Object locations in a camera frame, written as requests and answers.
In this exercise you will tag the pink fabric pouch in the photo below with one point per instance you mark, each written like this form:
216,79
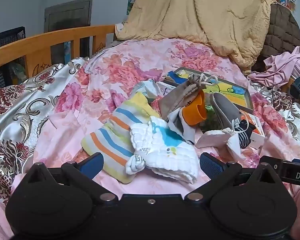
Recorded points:
212,137

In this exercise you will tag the black white striped socks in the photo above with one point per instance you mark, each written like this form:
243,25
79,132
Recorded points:
244,132

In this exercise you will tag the striped yellow cloth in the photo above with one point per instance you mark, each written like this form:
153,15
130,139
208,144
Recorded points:
115,135

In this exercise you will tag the brown quilted blanket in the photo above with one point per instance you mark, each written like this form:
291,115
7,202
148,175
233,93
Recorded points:
282,30

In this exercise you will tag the grey fabric piece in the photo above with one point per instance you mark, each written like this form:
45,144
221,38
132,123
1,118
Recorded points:
227,110

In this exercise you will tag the white gauze cloth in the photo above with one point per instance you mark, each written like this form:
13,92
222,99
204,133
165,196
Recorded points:
170,152

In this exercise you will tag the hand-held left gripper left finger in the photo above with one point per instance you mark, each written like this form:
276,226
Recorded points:
92,163

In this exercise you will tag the cartoon printed towel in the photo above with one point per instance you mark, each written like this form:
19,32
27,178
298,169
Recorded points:
229,92

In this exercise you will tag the pink floral blanket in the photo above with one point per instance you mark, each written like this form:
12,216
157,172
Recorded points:
130,62

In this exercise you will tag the orange white cardboard box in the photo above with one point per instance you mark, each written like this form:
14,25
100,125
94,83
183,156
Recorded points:
257,127

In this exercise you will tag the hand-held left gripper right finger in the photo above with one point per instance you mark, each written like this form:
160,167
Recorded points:
211,165

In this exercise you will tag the orange plastic cup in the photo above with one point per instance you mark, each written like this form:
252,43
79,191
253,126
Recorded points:
194,112

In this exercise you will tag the yellow quilt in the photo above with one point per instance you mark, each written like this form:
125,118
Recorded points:
189,12

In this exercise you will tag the patterned satin bed sheet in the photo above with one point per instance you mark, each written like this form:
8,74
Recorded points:
15,110

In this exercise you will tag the white printed cloth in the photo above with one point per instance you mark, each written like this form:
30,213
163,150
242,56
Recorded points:
180,125

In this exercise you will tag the small white cardboard box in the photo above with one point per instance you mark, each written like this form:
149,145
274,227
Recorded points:
165,87

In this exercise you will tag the pink garment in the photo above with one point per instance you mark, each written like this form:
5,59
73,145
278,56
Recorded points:
282,67

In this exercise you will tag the black plastic crate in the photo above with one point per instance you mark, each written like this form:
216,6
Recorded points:
10,36

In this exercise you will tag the dark grey door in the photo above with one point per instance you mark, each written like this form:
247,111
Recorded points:
67,12

